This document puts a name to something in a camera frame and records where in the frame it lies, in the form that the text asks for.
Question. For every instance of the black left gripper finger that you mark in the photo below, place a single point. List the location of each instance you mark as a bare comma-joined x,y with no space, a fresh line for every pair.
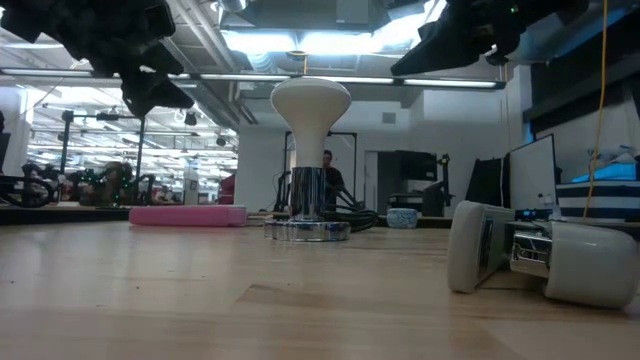
155,95

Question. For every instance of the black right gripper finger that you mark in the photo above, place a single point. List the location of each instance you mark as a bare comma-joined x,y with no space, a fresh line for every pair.
440,47

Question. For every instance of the pink box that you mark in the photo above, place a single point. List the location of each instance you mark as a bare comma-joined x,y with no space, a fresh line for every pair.
187,216

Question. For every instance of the white reflector lightbulb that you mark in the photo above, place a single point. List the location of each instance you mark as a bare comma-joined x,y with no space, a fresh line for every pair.
310,110

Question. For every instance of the beige spiral notebook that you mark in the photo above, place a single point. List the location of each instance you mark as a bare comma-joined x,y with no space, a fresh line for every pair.
256,216

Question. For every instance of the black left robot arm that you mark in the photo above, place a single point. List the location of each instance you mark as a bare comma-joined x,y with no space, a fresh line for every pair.
25,15

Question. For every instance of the background robot rig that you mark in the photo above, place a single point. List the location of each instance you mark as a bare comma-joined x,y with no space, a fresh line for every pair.
90,185

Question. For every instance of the black cabinet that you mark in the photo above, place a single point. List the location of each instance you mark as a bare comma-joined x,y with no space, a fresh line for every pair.
407,175

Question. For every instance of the black monitor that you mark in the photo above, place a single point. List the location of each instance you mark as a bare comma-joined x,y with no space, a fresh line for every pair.
487,182

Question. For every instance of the white-faced monitor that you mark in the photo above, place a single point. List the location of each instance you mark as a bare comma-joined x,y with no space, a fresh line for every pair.
532,175

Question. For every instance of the person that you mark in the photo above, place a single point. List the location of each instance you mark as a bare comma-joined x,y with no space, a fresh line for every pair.
332,175

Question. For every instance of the black box with blue light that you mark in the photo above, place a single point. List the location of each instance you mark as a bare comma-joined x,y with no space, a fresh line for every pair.
532,214

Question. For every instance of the black white striped bag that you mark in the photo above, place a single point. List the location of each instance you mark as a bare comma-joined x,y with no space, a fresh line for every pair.
600,200

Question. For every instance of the grey stapler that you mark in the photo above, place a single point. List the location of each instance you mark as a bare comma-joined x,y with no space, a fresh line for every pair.
590,265

